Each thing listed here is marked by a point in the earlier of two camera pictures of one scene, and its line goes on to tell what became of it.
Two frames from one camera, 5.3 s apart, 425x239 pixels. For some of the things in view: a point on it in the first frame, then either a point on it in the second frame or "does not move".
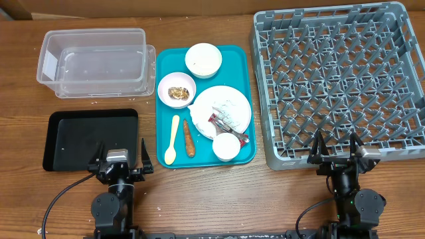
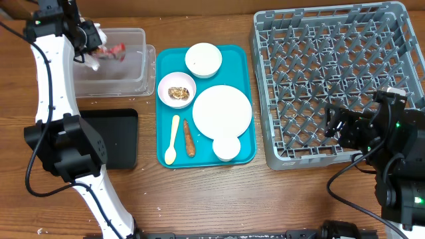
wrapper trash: (228, 111) to (89, 60)
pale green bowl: (203, 60) does not move
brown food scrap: (179, 93) does not move
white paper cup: (226, 147) does not move
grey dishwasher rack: (341, 70) does not move
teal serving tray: (204, 122) does not move
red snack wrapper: (222, 127) to (119, 50)
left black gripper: (137, 175) to (90, 28)
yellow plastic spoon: (170, 155) does not move
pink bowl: (176, 79) does not move
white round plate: (228, 103) does not move
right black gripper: (332, 164) to (352, 127)
